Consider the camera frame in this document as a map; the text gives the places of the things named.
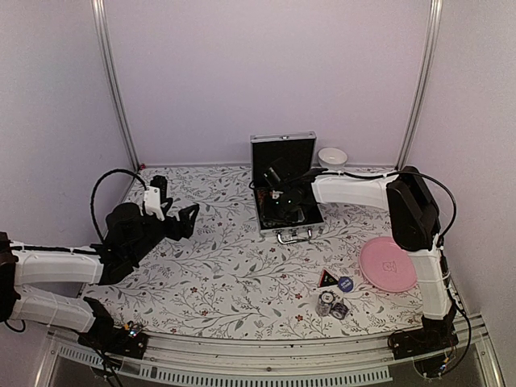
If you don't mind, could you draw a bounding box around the blue small blind button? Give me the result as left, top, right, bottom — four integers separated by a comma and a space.
338, 277, 354, 293

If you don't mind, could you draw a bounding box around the grey chip stack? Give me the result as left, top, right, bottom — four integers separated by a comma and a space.
315, 291, 335, 317

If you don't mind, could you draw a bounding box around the purple chip stack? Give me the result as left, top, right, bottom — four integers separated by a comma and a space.
329, 302, 349, 321

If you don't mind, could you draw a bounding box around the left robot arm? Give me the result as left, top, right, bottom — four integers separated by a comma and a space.
1, 176, 199, 350

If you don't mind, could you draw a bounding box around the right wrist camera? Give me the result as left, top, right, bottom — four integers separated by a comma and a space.
263, 157, 289, 199

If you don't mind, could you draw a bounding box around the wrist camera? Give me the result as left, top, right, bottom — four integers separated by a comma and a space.
263, 157, 289, 199
144, 186, 164, 221

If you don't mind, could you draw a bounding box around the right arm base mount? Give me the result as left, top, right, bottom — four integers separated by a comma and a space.
387, 321, 459, 360

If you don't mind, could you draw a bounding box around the white bowl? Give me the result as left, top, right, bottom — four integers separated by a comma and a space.
318, 148, 347, 171

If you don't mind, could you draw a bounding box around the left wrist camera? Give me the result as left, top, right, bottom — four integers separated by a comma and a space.
144, 186, 164, 221

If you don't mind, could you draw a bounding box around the pink plate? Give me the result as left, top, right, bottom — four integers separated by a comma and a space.
359, 236, 417, 293

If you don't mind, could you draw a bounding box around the triangular all-in button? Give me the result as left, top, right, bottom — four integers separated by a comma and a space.
318, 269, 338, 288

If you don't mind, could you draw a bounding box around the floral table mat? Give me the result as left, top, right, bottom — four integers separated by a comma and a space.
84, 166, 423, 340

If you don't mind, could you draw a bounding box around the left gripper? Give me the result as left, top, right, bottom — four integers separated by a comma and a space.
129, 204, 199, 264

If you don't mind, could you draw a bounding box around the aluminium poker case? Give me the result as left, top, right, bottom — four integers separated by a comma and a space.
249, 131, 323, 245

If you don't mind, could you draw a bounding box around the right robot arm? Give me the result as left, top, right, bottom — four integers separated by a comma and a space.
261, 166, 457, 352

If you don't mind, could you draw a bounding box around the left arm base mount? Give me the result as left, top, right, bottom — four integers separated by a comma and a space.
77, 321, 148, 360

